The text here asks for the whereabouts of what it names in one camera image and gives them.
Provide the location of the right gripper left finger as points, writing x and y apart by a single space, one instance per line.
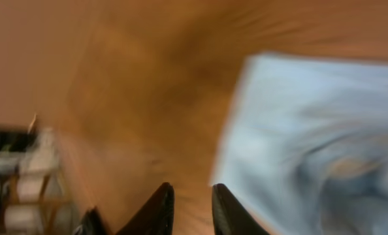
156 216

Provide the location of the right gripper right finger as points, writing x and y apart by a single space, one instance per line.
229 216

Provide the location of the light blue t-shirt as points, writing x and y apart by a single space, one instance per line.
306 145

